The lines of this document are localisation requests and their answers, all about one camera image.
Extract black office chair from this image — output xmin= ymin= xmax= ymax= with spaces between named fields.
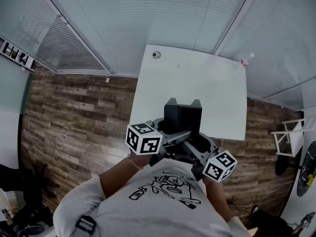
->
xmin=0 ymin=163 xmax=50 ymax=202

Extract clear plastic water bottle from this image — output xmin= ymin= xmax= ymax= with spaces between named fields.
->
xmin=233 ymin=52 xmax=255 ymax=72

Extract person's left forearm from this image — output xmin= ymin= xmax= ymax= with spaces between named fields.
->
xmin=98 ymin=153 xmax=153 ymax=200

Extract grey printed t-shirt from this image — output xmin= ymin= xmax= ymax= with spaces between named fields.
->
xmin=53 ymin=158 xmax=250 ymax=237

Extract black strap buckle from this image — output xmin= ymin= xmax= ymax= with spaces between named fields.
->
xmin=75 ymin=214 xmax=97 ymax=235

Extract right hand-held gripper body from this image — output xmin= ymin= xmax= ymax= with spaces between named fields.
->
xmin=190 ymin=149 xmax=238 ymax=183

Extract beaded bracelet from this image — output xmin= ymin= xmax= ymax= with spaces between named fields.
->
xmin=126 ymin=153 xmax=144 ymax=171

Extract black box device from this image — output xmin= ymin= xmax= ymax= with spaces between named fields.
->
xmin=163 ymin=97 xmax=203 ymax=143

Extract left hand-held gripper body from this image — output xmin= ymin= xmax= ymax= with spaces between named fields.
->
xmin=125 ymin=122 xmax=174 ymax=168

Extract white wall rail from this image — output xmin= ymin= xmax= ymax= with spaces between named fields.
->
xmin=0 ymin=35 xmax=37 ymax=73

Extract person's right forearm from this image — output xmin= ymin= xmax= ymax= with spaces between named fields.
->
xmin=201 ymin=176 xmax=233 ymax=224

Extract black round pedestal table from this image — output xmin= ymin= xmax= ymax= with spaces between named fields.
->
xmin=275 ymin=140 xmax=316 ymax=198

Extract black floor cable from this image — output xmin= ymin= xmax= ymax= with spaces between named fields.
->
xmin=233 ymin=202 xmax=252 ymax=216

